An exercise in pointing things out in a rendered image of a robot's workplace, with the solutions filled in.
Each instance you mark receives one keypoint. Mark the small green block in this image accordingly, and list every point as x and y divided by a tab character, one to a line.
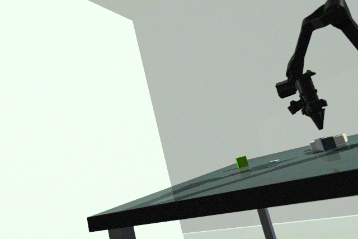
241	161

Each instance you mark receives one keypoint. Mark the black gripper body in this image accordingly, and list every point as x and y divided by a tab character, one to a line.
313	102

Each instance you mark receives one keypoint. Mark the cream open-top tray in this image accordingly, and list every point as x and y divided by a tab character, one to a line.
337	139

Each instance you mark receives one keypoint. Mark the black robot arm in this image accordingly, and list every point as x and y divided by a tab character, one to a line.
334	12

